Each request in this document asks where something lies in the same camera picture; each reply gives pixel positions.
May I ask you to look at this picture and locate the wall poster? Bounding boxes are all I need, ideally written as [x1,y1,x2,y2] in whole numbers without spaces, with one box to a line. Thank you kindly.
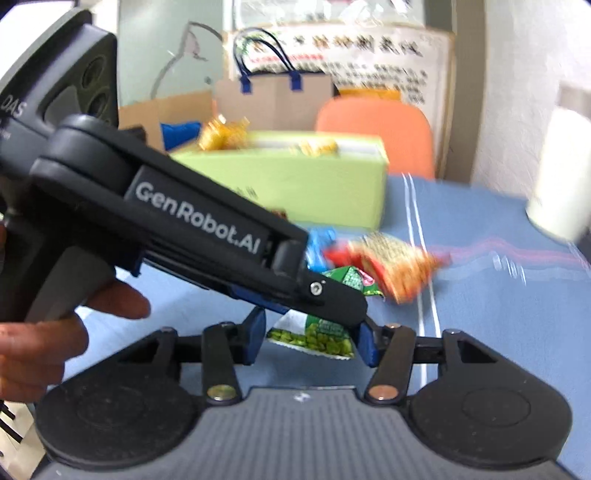
[222,0,428,32]

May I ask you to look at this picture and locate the open cardboard box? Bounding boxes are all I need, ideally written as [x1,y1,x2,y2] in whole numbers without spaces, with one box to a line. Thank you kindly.
[119,90,217,153]

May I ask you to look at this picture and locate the yellow packet behind chair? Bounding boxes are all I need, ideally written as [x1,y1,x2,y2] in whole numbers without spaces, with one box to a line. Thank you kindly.
[339,87,403,100]

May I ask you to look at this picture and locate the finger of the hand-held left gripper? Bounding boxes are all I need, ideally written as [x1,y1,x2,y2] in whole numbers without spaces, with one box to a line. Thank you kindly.
[271,241,369,328]
[228,284,290,316]

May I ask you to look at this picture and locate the person's left hand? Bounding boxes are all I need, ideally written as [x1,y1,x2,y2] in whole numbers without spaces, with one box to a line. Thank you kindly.
[0,222,151,408]

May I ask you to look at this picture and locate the green storage box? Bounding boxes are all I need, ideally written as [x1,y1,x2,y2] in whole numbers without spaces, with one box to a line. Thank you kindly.
[172,129,389,232]

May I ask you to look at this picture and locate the blue striped tablecloth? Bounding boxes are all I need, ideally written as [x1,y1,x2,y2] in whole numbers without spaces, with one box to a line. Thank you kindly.
[0,173,591,480]

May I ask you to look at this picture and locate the orange chair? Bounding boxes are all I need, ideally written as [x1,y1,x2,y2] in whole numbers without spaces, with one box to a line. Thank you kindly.
[315,96,435,181]

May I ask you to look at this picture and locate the blue snack packet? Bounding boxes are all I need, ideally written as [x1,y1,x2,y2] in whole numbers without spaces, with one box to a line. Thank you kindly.
[305,227,340,273]

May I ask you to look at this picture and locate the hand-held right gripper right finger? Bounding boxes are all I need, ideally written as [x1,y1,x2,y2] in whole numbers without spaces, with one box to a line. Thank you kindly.
[358,320,504,409]

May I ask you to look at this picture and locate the small green snack packet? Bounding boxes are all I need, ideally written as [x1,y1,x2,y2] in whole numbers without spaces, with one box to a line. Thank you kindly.
[321,265,386,302]

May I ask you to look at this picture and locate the blue cloth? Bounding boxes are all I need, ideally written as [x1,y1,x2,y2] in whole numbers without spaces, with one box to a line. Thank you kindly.
[159,120,204,152]

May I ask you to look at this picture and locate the white cup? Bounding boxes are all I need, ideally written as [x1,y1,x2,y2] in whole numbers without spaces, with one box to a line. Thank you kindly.
[525,105,591,241]

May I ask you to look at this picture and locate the green pea snack packet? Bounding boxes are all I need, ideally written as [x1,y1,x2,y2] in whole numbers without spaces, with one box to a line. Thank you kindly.
[265,311,357,361]

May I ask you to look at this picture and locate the gold snack packet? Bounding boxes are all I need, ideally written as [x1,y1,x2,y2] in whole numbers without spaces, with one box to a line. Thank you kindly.
[198,116,252,152]
[295,140,340,158]

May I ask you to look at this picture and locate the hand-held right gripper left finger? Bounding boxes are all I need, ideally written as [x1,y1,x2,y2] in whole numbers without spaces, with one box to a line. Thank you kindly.
[111,307,269,408]

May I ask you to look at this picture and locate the cardboard poster board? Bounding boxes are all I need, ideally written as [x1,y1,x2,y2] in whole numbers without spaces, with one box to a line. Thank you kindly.
[223,27,459,181]

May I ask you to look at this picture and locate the red snack packet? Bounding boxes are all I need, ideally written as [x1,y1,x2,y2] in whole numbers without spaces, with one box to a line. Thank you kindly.
[323,232,451,304]

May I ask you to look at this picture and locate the brown paper bag blue handles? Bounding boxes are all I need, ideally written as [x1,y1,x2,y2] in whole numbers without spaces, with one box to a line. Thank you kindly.
[215,31,334,132]

